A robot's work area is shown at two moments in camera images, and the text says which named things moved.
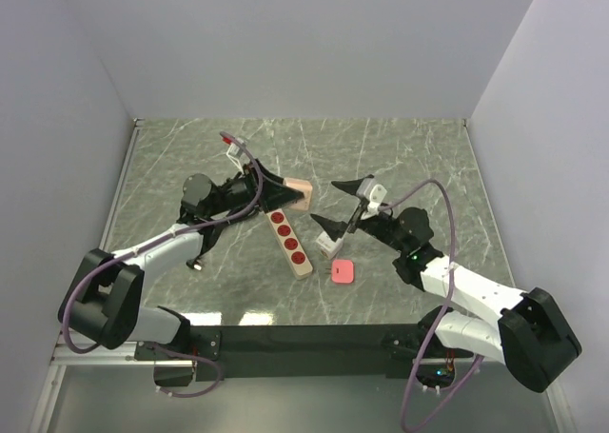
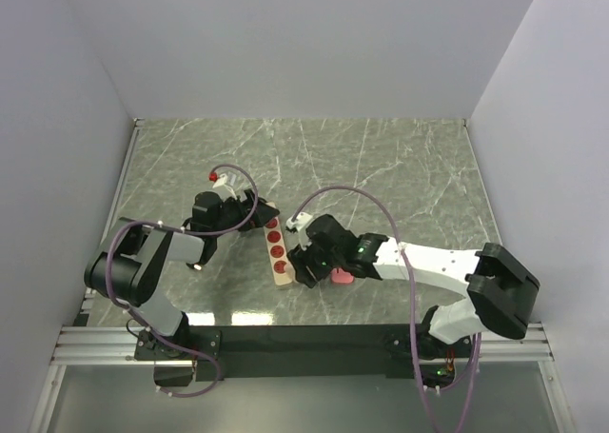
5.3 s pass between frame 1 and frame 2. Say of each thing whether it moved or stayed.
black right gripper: moved
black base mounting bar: stayed
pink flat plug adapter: stayed
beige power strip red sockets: moved
